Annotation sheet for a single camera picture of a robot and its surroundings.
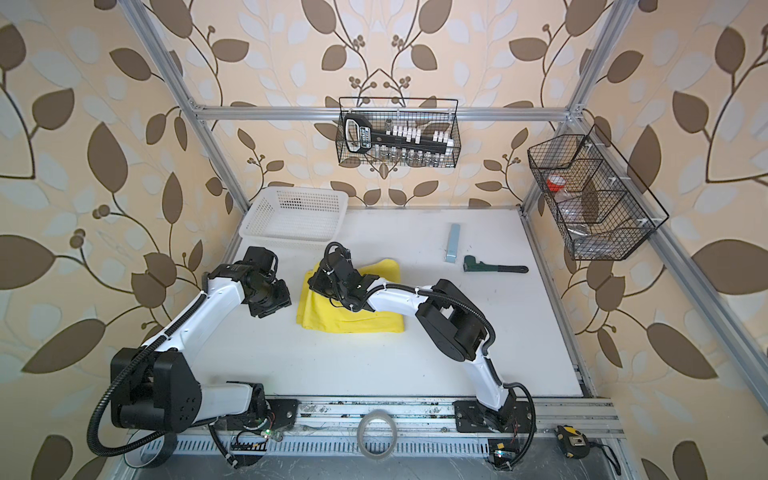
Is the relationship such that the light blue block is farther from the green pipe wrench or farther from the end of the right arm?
the end of the right arm

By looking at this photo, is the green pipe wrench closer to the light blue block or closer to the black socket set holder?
the light blue block

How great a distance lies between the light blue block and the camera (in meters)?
1.04

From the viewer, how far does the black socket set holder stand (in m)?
0.84

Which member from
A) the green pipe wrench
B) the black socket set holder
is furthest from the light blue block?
the black socket set holder

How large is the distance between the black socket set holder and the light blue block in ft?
1.15

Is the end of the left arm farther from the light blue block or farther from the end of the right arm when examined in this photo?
the light blue block
